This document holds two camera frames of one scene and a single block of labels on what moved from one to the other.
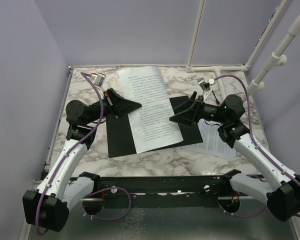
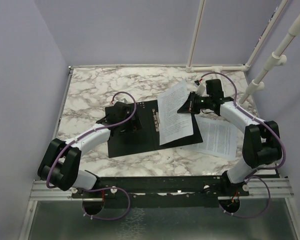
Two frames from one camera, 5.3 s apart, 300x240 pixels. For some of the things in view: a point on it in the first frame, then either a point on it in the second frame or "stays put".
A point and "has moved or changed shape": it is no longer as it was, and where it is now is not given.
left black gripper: x=118 y=105 to x=135 y=125
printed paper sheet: x=151 y=127 has moved or changed shape
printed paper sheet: x=213 y=143 stays put
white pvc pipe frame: x=273 y=59 stays put
